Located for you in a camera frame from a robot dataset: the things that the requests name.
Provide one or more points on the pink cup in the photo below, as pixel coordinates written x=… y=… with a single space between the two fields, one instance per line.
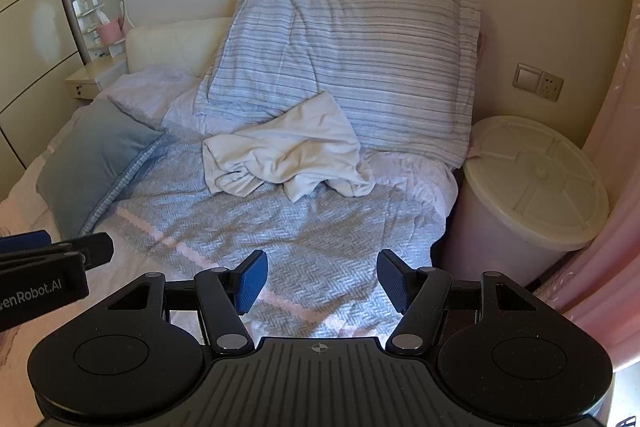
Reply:
x=110 y=32

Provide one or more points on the blue striped folded quilt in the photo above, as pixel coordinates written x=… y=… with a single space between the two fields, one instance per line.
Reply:
x=350 y=47

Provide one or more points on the blue herringbone blanket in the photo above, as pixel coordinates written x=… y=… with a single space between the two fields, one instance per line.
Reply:
x=300 y=232

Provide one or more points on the white wardrobe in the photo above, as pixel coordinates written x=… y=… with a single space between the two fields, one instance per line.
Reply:
x=30 y=17

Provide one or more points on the beige wall socket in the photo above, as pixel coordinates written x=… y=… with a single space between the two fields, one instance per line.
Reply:
x=550 y=88

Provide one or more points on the cream padded headboard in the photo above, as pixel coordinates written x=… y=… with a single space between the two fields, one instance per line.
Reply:
x=175 y=44

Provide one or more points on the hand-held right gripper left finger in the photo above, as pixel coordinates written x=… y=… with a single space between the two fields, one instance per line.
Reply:
x=252 y=283

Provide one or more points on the blue pillow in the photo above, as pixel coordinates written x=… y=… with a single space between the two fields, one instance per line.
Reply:
x=95 y=157

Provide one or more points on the pink curtain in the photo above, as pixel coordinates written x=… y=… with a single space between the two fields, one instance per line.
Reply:
x=615 y=207

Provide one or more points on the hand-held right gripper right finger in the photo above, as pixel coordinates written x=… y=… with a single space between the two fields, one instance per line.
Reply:
x=392 y=283

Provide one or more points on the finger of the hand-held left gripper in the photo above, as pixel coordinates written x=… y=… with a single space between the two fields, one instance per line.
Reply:
x=95 y=249
x=25 y=241

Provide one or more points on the small white shelf with bottles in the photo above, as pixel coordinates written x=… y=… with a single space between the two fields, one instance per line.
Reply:
x=87 y=9

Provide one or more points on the cream white garment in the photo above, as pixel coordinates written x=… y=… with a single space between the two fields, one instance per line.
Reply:
x=285 y=147

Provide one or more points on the pale yellow towel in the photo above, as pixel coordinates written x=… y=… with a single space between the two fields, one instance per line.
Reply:
x=150 y=87

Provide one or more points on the white nightstand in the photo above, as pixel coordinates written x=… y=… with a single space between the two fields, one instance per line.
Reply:
x=97 y=74

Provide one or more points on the white round lidded bin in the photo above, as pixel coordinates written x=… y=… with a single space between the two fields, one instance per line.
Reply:
x=540 y=187

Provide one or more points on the beige wall light switch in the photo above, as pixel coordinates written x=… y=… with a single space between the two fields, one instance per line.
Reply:
x=525 y=77

